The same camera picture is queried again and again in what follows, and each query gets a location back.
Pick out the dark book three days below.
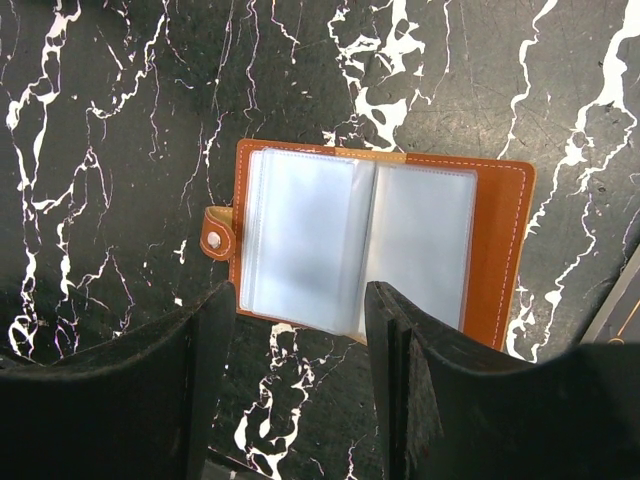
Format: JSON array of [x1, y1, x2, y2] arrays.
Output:
[[581, 256, 640, 345]]

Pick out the brown leather card holder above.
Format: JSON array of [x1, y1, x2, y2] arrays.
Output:
[[199, 138, 536, 350]]

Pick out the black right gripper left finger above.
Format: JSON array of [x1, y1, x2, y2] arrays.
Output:
[[1, 281, 235, 479]]

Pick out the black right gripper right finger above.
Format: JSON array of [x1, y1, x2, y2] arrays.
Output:
[[364, 282, 639, 479]]

